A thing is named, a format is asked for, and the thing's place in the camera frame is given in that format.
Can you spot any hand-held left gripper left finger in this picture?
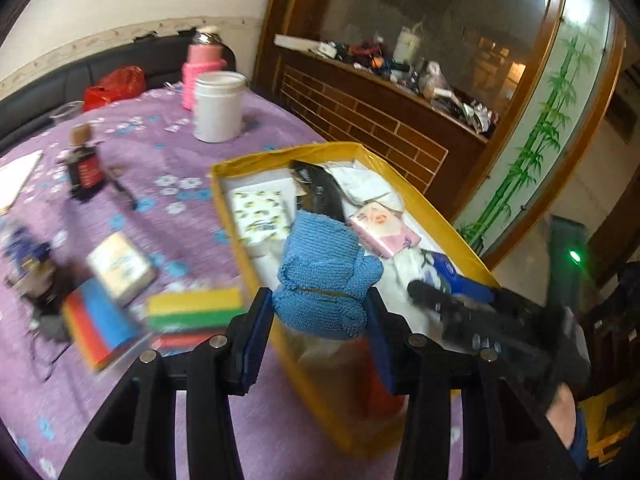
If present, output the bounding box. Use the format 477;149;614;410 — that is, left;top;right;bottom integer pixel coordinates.
60;287;273;480

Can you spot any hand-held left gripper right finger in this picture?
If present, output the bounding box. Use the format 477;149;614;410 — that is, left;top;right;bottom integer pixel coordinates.
366;289;581;480

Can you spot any black glossy packet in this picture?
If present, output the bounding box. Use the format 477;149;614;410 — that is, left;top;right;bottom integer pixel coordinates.
289;160;347;223

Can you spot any black electric motor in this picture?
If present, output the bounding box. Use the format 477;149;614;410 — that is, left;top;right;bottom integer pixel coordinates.
20;255;68;341

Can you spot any bamboo painted panel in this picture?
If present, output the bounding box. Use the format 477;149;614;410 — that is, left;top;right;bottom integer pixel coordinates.
452;0;626;261

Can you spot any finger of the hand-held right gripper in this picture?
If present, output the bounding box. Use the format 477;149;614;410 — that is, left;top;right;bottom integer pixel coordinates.
452;275;501;301
407;280;496;326

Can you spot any yellow green red sponge stack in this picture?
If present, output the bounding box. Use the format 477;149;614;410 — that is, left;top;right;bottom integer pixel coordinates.
147;287;243;353

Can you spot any black red small device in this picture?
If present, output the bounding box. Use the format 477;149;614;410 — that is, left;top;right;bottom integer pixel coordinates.
62;144;107;200

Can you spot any clear plastic cup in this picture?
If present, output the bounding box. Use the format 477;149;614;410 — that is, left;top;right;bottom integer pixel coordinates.
50;101;83;128

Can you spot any blue orange sponge stack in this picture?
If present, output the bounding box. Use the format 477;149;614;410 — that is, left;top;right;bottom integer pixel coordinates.
62;277;143;373

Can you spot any clutter of small tools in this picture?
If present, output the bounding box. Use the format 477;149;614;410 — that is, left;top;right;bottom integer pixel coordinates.
315;35;498;133

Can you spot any pink tissue packet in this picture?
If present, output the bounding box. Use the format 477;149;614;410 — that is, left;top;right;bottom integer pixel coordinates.
347;202;421;261

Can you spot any black leather sofa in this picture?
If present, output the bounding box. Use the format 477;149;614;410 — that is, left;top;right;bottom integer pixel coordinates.
0;40;236;151

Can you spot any dark appliance with green light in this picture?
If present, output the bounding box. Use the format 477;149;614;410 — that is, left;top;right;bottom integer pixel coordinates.
547;214;588;311

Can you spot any yellow patterned tissue packet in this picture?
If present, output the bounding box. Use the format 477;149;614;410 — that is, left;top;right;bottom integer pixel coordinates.
231;182;296;247

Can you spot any paper booklet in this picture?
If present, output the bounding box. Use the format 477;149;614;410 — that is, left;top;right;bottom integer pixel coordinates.
0;150;43;216

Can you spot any white plastic bag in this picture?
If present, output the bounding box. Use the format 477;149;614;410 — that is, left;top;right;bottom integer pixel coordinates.
330;160;406;211

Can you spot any cream soap box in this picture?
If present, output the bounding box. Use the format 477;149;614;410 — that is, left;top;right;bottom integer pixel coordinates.
87;232;156;306

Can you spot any white plastic jar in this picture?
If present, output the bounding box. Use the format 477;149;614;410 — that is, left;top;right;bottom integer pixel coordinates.
192;71;248;143

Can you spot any person's right forearm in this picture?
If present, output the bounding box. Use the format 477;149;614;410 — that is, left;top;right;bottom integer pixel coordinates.
544;382;593;473

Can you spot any brown wooden cabinet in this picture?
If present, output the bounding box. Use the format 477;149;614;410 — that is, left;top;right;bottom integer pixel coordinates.
252;0;571;261

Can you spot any blue towel with rubber band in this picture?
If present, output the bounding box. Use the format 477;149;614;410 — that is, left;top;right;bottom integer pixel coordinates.
272;210;384;339

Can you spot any wooden cork stopper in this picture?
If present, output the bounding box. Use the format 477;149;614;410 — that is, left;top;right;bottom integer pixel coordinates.
70;124;97;148

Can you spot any white flat box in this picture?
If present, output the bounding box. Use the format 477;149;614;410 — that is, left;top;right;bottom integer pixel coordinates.
274;34;321;52

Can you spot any bottle with pink knitted sleeve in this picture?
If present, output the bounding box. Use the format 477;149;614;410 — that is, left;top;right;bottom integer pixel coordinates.
181;25;228;111

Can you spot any yellow cardboard box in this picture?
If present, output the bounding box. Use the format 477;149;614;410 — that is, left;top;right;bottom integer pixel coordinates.
210;142;501;458

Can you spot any white kettle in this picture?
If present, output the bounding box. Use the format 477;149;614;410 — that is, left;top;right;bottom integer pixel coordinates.
392;22;423;63

